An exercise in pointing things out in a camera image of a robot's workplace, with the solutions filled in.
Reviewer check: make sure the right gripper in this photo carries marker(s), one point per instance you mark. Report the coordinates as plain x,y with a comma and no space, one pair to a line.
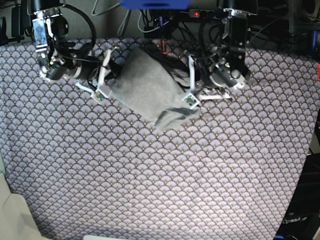
87,72

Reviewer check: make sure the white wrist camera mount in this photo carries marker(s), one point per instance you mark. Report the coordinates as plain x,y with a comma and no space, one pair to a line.
190,96
102,91

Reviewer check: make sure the black power strip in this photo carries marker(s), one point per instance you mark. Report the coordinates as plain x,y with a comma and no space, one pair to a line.
200,13

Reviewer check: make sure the patterned blue fan tablecloth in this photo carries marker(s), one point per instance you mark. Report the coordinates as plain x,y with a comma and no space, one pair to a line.
87,168

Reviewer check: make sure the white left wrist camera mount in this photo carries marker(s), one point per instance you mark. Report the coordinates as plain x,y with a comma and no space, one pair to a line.
190,96

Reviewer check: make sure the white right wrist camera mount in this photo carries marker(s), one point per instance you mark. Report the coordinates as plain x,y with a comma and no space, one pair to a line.
102,91

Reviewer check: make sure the light grey T-shirt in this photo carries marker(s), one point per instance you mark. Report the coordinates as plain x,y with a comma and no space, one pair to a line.
153,90

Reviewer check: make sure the blue post right edge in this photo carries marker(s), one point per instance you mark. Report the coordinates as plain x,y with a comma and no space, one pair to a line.
312,48

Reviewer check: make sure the blue camera mount bracket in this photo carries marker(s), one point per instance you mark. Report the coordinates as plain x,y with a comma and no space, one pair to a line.
156,4

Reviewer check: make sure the red table clamp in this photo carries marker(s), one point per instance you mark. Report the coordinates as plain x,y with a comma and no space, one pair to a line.
162,46

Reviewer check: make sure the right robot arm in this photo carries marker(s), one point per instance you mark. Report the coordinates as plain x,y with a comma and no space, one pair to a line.
57,57

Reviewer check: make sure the beige chair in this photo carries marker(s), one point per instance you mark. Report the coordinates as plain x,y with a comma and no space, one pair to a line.
16,220

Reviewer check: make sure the black OpenArm box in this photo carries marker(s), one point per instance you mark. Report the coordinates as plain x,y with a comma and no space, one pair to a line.
302,218

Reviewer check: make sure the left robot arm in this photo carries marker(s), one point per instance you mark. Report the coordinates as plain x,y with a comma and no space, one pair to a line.
230,50

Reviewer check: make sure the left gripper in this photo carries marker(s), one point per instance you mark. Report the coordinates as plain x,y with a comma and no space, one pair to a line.
213,83

